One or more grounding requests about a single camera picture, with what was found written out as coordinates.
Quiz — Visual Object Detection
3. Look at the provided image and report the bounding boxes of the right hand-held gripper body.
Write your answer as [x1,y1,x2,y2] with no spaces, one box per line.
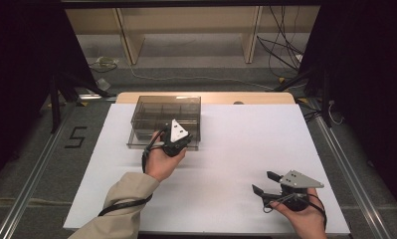
[270,169,325,213]

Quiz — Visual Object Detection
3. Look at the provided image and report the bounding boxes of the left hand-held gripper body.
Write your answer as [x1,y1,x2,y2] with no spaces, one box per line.
[161,119,194,158]

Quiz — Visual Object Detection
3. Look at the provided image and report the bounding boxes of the smoky transparent drawer box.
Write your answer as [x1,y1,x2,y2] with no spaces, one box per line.
[126,95,202,152]

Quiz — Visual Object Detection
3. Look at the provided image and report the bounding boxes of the person's left hand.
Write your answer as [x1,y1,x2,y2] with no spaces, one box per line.
[144,130,187,183]

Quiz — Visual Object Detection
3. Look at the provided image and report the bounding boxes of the person's right hand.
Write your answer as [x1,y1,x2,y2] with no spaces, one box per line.
[270,187,328,239]

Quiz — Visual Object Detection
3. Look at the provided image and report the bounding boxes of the white table mat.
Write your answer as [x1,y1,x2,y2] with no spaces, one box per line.
[63,103,351,235]

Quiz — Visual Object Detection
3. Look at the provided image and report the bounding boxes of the black tripod stand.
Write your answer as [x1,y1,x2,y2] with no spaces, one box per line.
[49,71,111,134]
[273,66,333,127]

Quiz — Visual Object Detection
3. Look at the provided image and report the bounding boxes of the light wooden shelf unit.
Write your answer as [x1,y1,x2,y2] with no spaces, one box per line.
[66,6,320,66]

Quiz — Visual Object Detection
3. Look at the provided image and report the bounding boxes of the black curtain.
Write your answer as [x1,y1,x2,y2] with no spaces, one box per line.
[0,0,99,188]
[299,0,397,208]

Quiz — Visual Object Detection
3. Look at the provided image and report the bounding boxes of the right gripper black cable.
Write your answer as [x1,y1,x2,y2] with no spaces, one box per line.
[262,192,328,231]

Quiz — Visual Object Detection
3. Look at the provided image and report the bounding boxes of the aluminium floor rail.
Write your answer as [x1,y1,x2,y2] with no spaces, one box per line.
[305,99,392,239]
[0,103,73,239]

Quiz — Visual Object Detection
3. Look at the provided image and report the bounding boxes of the looped white cable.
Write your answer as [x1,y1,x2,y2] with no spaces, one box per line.
[327,100,345,126]

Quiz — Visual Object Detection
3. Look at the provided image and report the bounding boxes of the coiled pale cable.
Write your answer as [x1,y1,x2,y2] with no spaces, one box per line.
[88,56,120,74]

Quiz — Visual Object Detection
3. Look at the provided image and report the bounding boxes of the bundle of black cables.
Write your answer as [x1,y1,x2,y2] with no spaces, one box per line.
[256,5,305,72]

